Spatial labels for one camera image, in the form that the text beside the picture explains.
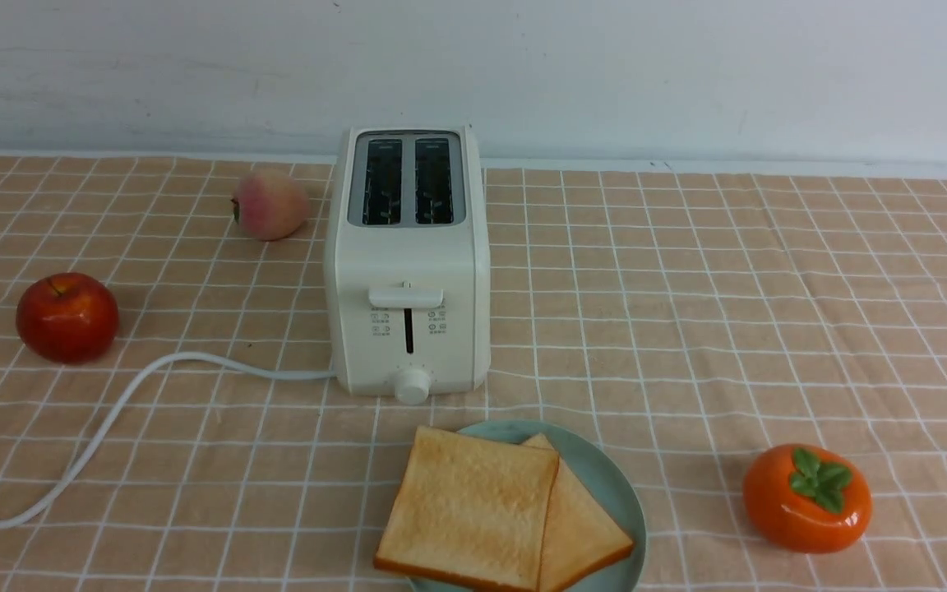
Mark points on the orange persimmon with green leaf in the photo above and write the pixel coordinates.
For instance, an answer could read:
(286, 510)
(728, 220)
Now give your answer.
(806, 499)

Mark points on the white two-slot toaster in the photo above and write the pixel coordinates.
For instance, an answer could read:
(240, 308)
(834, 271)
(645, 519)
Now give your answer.
(407, 263)

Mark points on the pink peach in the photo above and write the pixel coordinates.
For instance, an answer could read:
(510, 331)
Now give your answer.
(270, 205)

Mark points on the orange checkered tablecloth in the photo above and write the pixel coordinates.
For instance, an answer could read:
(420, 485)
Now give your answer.
(684, 323)

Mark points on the light blue round plate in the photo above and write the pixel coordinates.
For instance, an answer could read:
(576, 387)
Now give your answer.
(622, 503)

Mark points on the red apple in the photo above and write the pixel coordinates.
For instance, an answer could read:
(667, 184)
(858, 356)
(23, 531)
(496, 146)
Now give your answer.
(68, 318)

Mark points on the toasted bread slice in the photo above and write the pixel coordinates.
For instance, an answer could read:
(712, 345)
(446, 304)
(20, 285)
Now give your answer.
(470, 512)
(582, 540)

